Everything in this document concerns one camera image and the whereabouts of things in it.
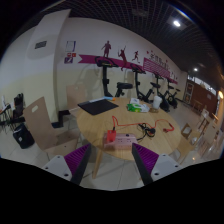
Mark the round wooden coaster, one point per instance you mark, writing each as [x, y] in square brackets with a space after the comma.
[153, 110]

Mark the wall posters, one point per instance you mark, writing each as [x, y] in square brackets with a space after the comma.
[70, 46]

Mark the brown wooden cabinet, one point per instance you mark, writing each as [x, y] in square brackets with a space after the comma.
[203, 96]

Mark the round ceiling light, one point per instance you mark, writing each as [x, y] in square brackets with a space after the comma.
[195, 69]
[176, 23]

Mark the magenta sports wall decal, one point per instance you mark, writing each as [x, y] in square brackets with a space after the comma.
[156, 66]

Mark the plain wooden chair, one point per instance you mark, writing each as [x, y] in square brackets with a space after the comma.
[76, 95]

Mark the black bag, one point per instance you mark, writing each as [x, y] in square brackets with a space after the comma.
[23, 136]

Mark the green wet wipes pack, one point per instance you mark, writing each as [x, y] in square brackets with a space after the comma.
[136, 107]

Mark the group of wooden chairs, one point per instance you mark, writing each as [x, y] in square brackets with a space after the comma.
[203, 133]

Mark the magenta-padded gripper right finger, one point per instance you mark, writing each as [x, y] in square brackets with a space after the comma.
[146, 158]

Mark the black mouse pad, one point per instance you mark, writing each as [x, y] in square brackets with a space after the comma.
[97, 106]

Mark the black exercise bike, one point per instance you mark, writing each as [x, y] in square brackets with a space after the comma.
[159, 91]
[172, 96]
[106, 78]
[137, 83]

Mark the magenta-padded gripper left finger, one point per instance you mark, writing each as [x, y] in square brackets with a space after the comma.
[76, 159]

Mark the white tissue pack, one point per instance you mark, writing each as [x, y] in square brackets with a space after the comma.
[136, 101]

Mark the blue and orange pen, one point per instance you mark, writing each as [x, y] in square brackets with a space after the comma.
[103, 98]

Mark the grey wall vent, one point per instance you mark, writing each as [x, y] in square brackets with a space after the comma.
[40, 44]

